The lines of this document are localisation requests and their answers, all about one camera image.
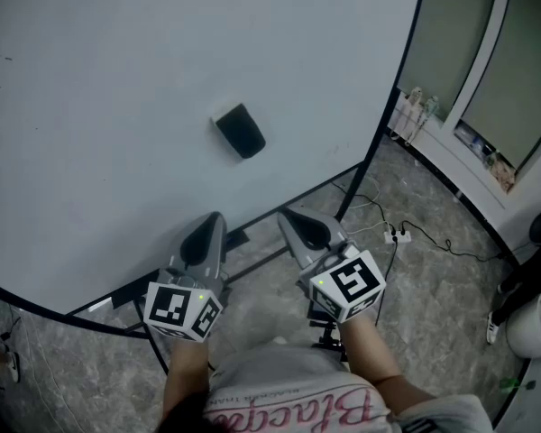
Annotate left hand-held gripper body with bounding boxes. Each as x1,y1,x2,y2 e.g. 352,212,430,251
142,259,231,343

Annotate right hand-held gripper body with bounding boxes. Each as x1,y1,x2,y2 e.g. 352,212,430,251
297,236,387,324

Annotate black whiteboard eraser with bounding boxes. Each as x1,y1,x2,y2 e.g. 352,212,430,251
210,101,267,161

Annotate person's right forearm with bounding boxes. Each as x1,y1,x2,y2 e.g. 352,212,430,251
340,316,436,417

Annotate person's left forearm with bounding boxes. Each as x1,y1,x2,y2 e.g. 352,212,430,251
161,338,211,423

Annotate whiteboard on black stand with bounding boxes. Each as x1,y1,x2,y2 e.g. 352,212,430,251
0,0,429,376

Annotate person's white printed shirt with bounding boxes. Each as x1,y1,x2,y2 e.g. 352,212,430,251
202,343,495,433

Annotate clutter on window sill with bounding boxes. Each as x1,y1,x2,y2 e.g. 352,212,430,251
454,122,519,193

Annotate white rounded stool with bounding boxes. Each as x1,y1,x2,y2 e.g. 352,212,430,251
504,291,541,360

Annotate window with gray blind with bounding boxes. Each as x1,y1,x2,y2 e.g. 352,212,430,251
394,0,501,124
453,0,541,193

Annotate black power cable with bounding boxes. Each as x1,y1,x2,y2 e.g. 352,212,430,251
373,240,400,327

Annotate black clamp mount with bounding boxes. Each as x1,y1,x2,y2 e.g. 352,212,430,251
307,307,349,363

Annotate long black cable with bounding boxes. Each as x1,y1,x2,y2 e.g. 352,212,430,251
399,219,519,265

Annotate thin white floor cable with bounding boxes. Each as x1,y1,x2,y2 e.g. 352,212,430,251
17,318,80,433

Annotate white hanging cords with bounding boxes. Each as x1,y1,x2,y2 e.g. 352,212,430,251
387,86,441,146

